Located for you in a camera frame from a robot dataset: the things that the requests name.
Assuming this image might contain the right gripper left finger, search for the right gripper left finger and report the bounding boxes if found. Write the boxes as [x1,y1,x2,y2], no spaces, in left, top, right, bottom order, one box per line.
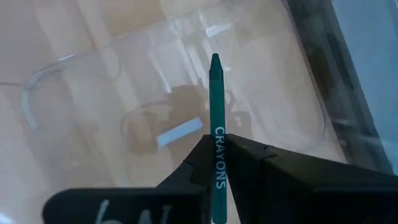
[42,134,215,224]

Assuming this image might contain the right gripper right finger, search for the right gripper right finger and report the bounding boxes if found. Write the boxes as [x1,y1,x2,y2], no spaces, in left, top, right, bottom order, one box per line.
[225,133,398,224]

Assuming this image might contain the clear plastic bin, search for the clear plastic bin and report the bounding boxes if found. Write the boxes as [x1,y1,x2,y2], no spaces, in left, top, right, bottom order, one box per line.
[20,0,348,194]

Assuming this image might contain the black metal table frame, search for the black metal table frame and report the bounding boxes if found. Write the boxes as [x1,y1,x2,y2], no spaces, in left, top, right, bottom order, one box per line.
[285,0,396,175]

